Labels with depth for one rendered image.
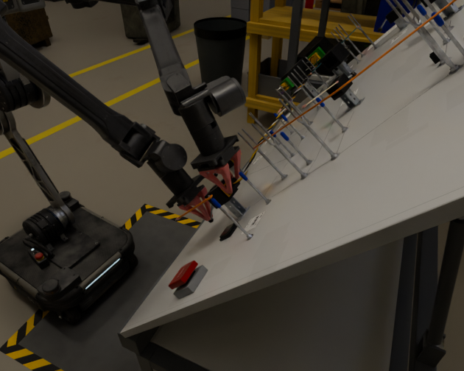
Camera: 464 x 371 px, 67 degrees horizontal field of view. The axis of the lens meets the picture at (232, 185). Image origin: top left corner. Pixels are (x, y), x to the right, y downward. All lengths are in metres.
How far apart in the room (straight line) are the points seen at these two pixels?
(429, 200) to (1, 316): 2.12
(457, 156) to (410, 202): 0.06
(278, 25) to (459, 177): 2.77
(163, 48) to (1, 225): 2.13
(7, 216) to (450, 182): 2.71
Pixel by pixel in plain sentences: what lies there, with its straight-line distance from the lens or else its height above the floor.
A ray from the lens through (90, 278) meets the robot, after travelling 1.89.
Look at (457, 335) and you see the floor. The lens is 2.18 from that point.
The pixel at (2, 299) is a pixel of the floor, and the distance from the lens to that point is 2.33.
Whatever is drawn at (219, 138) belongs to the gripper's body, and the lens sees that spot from 0.70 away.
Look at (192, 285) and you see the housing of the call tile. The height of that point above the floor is 1.11.
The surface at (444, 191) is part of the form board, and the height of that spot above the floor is 1.45.
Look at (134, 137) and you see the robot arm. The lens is 0.81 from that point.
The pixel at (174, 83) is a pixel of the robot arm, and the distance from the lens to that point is 0.73.
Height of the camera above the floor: 1.65
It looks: 38 degrees down
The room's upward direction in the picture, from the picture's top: straight up
